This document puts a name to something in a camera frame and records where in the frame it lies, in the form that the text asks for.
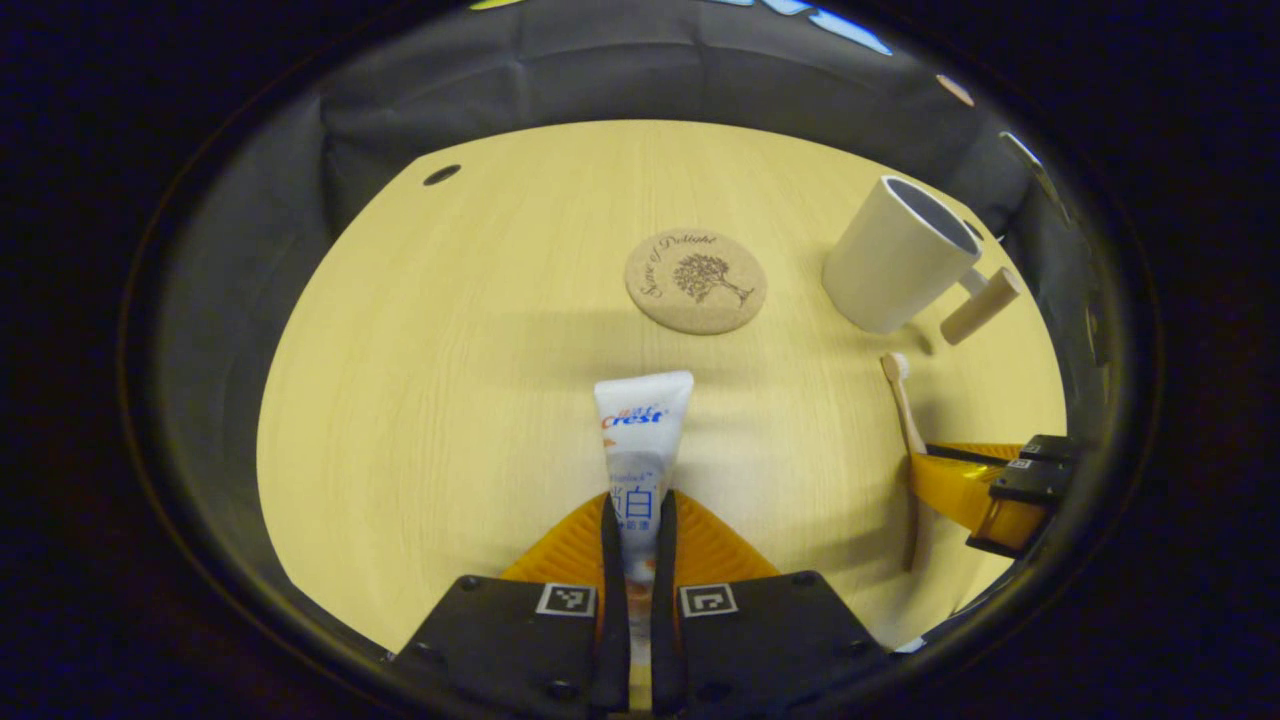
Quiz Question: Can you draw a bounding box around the wooden toothbrush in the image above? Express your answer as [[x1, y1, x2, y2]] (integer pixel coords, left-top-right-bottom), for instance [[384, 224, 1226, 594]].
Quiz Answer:
[[880, 352, 936, 573]]

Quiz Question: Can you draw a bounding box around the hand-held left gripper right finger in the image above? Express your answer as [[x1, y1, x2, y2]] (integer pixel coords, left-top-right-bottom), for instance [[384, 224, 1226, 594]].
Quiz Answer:
[[650, 490, 891, 716]]

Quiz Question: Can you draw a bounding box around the white cup with wooden handle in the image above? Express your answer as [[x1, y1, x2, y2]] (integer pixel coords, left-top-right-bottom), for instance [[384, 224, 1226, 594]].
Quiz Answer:
[[822, 176, 1024, 347]]

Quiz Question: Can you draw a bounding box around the white toothpaste tube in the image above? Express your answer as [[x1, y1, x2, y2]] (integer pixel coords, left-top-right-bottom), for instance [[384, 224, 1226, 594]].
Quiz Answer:
[[594, 371, 695, 711]]

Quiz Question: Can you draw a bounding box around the round cork coaster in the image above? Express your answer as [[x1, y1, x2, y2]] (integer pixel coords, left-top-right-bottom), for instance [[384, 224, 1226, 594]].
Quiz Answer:
[[625, 229, 768, 336]]

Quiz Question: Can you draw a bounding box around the light wooden desktop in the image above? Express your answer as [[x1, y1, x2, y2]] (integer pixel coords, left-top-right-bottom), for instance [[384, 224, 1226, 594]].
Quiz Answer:
[[256, 120, 1069, 656]]

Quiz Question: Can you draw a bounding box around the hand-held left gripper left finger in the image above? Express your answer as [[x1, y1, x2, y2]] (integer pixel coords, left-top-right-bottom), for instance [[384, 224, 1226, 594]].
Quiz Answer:
[[395, 490, 633, 716]]

